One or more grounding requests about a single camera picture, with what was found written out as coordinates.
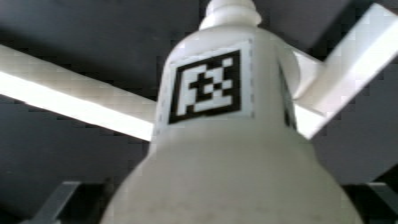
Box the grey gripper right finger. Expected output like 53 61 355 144
342 182 398 224

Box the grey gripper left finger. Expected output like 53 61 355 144
19 181 110 224

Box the white lamp bulb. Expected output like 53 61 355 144
99 0 362 224

